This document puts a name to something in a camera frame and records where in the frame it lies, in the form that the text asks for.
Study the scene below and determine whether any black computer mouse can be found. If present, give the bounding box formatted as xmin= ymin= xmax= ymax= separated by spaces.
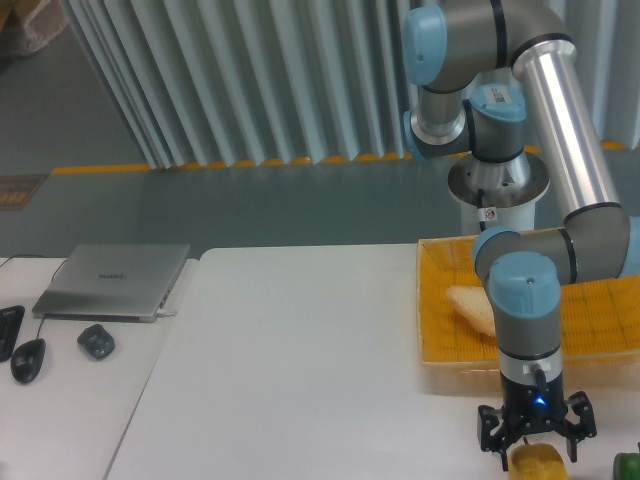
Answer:
xmin=10 ymin=338 xmax=46 ymax=385

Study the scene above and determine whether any cardboard box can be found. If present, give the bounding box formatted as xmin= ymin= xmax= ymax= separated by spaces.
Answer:
xmin=1 ymin=0 xmax=68 ymax=60

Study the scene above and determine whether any silver laptop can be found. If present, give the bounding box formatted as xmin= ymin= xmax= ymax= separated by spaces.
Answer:
xmin=32 ymin=244 xmax=190 ymax=322

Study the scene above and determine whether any yellow bell pepper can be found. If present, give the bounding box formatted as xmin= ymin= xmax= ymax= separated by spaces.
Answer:
xmin=508 ymin=437 xmax=569 ymax=480

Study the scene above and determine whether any yellow woven basket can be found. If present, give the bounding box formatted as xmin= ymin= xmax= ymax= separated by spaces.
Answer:
xmin=416 ymin=236 xmax=639 ymax=370

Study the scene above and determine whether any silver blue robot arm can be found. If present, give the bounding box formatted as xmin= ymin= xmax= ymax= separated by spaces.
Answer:
xmin=402 ymin=1 xmax=639 ymax=472

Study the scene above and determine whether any dark grey small case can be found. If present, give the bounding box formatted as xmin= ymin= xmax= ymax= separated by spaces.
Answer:
xmin=77 ymin=324 xmax=115 ymax=361

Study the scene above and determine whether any black mouse cable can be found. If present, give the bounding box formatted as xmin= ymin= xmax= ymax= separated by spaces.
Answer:
xmin=0 ymin=254 xmax=71 ymax=341

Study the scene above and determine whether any green bell pepper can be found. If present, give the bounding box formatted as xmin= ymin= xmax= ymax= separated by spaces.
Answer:
xmin=612 ymin=452 xmax=640 ymax=480

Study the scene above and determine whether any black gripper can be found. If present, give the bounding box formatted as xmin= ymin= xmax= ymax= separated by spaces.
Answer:
xmin=477 ymin=371 xmax=597 ymax=471

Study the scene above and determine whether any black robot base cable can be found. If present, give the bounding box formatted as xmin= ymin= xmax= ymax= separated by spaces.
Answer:
xmin=475 ymin=188 xmax=489 ymax=235

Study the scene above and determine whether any white bread slice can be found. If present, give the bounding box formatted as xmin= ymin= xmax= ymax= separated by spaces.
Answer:
xmin=446 ymin=285 xmax=496 ymax=337

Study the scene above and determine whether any black keyboard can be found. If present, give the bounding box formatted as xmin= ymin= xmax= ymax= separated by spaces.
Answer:
xmin=0 ymin=305 xmax=25 ymax=363

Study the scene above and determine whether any grey folding partition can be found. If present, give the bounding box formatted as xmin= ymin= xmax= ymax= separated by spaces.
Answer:
xmin=58 ymin=0 xmax=640 ymax=171

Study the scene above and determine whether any white laptop plug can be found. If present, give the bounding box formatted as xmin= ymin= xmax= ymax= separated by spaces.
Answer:
xmin=157 ymin=309 xmax=177 ymax=318

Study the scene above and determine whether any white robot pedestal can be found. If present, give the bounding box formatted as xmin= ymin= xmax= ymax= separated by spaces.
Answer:
xmin=458 ymin=200 xmax=536 ymax=235

